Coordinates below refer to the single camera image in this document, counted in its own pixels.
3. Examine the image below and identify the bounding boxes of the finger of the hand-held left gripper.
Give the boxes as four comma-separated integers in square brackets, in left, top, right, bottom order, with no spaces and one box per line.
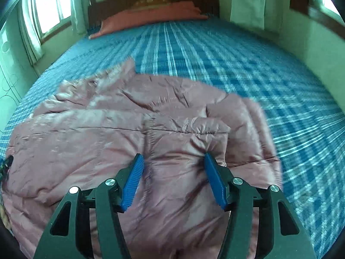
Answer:
[0,155,14,182]

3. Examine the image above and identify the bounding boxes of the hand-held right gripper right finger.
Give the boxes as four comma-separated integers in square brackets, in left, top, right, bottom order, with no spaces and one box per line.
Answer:
[203,152,317,259]

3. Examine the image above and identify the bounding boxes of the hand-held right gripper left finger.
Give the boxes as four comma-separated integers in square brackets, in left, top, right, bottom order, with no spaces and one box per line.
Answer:
[34,153,144,259]

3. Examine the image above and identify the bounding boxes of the pink puffer jacket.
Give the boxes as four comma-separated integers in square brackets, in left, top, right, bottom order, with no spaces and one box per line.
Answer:
[0,57,283,259]

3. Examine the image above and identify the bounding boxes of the white wardrobe with circle pattern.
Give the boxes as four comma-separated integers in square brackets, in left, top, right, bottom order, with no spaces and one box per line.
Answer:
[0,23,38,135]

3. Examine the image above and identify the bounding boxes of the blue plaid bed sheet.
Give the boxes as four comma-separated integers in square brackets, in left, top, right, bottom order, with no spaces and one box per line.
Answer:
[0,15,345,259]

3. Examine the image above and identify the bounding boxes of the pale sheer curtain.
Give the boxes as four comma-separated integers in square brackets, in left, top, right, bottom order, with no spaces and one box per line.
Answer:
[17,5,45,65]
[230,0,282,33]
[69,0,91,34]

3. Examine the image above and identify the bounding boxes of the large bright window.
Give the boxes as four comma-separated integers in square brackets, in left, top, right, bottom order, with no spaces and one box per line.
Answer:
[27,0,72,39]

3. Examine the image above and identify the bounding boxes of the red pillow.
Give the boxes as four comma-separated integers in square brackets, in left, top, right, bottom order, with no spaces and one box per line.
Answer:
[89,1,209,39]

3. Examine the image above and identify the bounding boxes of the dark wooden headboard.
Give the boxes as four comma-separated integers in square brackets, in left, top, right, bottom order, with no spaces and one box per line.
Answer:
[88,0,220,31]

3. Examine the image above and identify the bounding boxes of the patterned brown pillow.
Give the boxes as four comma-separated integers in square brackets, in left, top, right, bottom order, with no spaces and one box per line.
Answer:
[131,0,173,10]

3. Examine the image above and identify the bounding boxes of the small wood-framed window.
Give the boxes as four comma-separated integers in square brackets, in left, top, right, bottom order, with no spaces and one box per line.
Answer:
[290,0,343,30]

